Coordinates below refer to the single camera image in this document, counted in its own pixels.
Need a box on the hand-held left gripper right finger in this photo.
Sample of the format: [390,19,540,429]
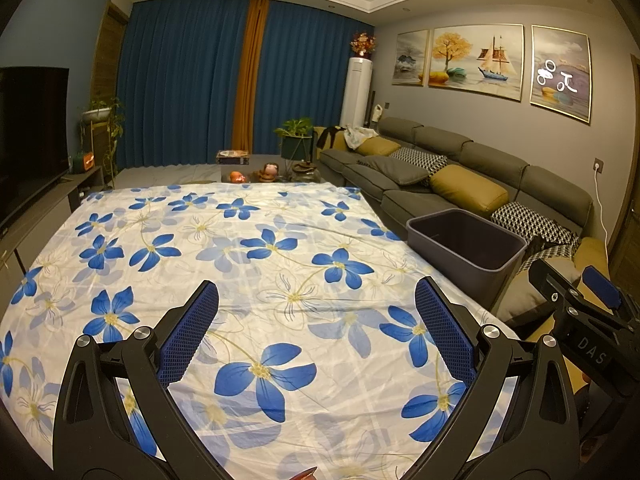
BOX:
[415,276,586,480]

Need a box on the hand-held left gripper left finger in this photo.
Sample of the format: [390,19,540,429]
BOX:
[51,280,221,480]

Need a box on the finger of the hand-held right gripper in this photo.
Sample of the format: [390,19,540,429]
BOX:
[581,266,627,313]
[527,259,571,303]

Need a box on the grey plastic bin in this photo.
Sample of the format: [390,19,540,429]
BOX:
[406,208,528,308]

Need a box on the yellow seat cushion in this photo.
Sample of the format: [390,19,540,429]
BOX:
[570,237,611,281]

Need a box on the large black white patterned pillow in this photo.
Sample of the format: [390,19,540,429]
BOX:
[491,201,581,246]

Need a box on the blue floral white blanket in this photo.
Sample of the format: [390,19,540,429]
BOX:
[0,183,531,480]

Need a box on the grey sectional sofa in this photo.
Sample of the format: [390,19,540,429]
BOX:
[317,116,608,311]

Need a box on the large yellow pillow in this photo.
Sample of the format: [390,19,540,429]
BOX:
[430,164,510,211]

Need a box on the coffee table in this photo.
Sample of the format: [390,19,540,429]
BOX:
[220,162,326,187]

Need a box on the grey pillow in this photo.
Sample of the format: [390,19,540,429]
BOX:
[357,155,431,187]

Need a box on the small black white patterned pillow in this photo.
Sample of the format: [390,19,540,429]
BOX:
[390,147,448,177]

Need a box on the grey television stand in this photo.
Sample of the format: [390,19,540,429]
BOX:
[0,167,106,286]

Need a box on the small yellow pillow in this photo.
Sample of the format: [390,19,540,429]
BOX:
[357,137,403,157]

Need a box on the white clothing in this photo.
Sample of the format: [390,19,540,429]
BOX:
[345,126,381,150]

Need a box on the purple sky painting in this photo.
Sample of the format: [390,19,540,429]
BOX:
[530,25,593,123]

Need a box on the potted plant in green pot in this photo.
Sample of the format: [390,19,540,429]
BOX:
[274,118,317,161]

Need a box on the black clothing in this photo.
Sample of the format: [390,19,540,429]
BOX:
[317,126,346,150]

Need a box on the trailing plant on stand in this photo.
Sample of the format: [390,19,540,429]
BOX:
[79,99,125,181]

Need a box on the wide tree and sailboat painting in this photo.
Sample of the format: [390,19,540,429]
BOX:
[427,24,525,102]

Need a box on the blue curtain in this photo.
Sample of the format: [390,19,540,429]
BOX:
[252,10,378,153]
[114,0,251,168]

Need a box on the black television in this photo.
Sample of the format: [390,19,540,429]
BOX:
[0,66,70,231]

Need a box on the white standing air conditioner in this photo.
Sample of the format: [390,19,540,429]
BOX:
[340,57,374,128]

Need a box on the orange curtain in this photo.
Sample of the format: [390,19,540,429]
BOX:
[232,0,271,153]

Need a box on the small grey landscape painting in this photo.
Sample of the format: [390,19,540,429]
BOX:
[391,29,431,86]

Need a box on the red gold flower decoration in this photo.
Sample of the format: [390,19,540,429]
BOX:
[348,31,377,59]

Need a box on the white power cable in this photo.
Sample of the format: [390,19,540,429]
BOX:
[595,170,611,251]

